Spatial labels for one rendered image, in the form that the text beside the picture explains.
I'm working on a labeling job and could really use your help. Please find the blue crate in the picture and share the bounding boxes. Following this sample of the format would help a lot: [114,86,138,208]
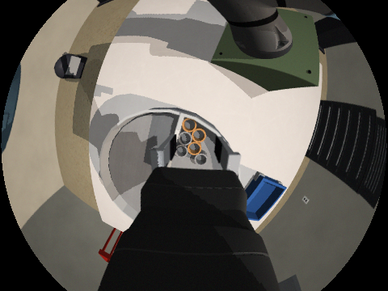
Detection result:
[245,171,287,221]

